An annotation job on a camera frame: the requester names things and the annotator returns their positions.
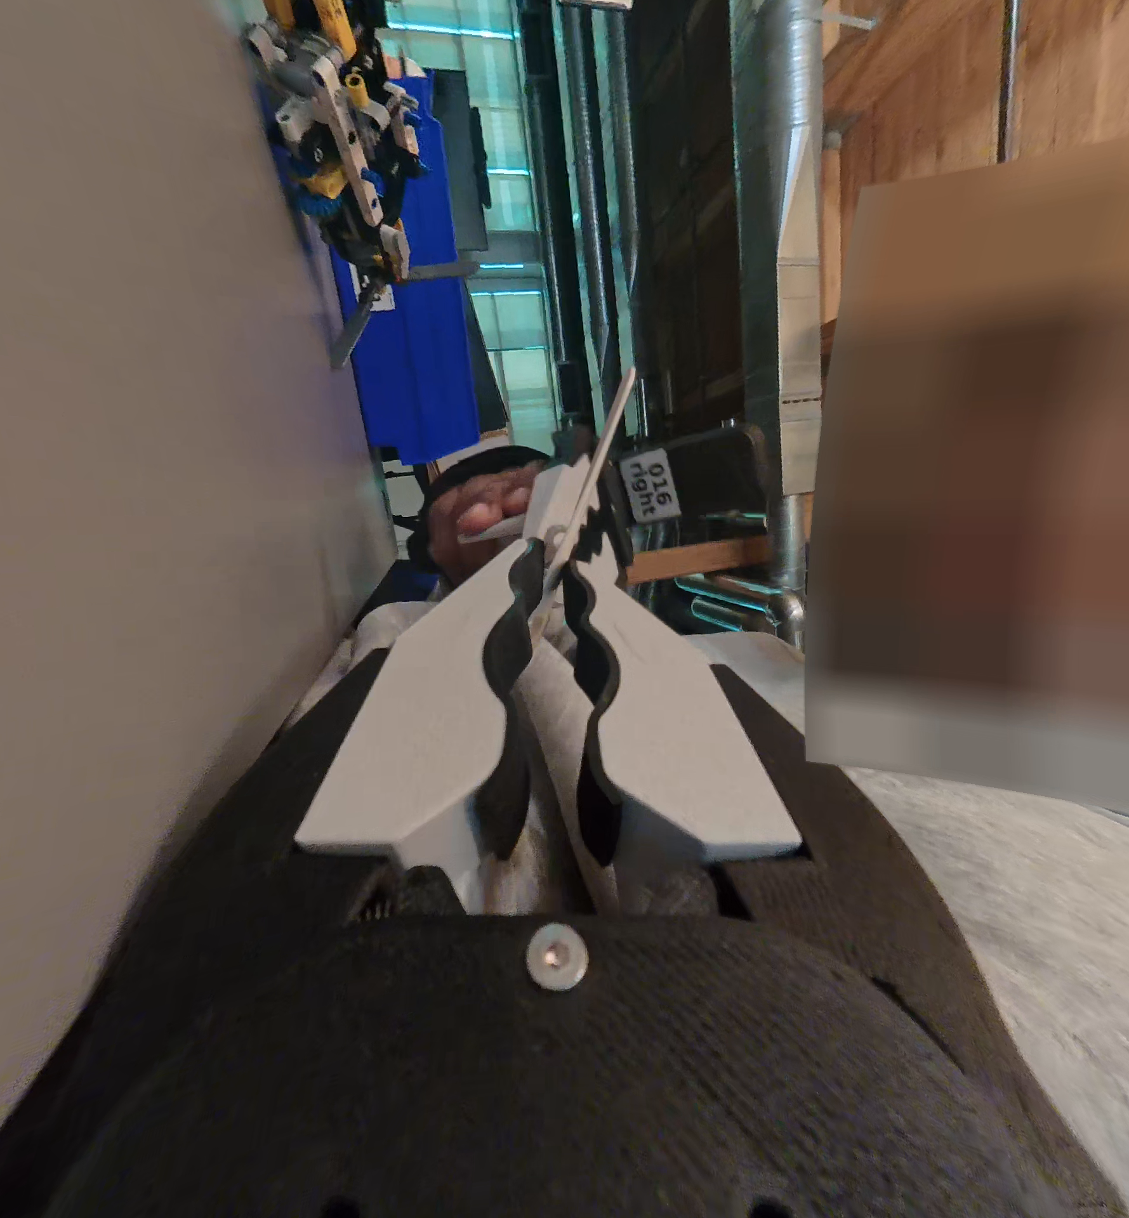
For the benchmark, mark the round silver duct pipe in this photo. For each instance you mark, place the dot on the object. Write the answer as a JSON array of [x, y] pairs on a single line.
[[777, 95]]

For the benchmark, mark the grey lego rotor blade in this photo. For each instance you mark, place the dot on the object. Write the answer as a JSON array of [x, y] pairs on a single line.
[[606, 436]]

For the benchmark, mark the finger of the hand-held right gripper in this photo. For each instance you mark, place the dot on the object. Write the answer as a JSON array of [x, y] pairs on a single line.
[[491, 527], [556, 500]]

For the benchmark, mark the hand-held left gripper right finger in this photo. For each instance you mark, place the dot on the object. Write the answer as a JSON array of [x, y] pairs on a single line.
[[689, 764]]

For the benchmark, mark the blue plastic bin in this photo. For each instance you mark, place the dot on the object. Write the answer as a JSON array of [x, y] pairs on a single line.
[[421, 361]]

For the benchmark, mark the person's right hand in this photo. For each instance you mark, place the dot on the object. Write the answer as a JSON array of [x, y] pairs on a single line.
[[478, 518]]

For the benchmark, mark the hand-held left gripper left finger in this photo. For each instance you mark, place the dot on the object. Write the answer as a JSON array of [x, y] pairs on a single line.
[[414, 720]]

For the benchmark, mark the yellow black lego helicopter model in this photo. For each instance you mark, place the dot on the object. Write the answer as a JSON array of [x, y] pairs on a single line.
[[345, 122]]

